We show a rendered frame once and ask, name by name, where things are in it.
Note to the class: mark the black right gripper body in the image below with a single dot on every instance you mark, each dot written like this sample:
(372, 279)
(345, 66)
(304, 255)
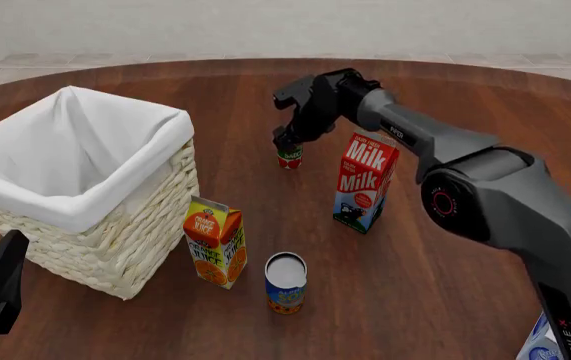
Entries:
(312, 123)

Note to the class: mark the orange juice carton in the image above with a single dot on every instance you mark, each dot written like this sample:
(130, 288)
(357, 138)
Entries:
(210, 247)

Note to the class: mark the tomato sauce can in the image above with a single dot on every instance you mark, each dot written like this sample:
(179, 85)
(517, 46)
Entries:
(290, 159)

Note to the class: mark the white cloth basket liner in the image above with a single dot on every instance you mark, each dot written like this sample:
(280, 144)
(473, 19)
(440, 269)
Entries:
(90, 142)

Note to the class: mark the blue and white food box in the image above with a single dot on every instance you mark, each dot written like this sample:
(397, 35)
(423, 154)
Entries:
(535, 343)

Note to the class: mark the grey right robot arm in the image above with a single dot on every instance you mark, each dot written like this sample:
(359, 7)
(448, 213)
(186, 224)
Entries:
(490, 187)

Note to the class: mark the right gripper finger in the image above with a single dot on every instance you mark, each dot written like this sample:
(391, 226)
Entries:
(301, 143)
(280, 138)

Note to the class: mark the alphabet soup can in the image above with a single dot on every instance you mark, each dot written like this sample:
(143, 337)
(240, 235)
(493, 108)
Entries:
(285, 292)

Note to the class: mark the red and white milk carton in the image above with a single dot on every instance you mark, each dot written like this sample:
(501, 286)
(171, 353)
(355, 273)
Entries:
(360, 187)

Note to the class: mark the white wicker basket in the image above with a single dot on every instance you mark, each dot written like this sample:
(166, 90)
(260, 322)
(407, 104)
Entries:
(130, 240)

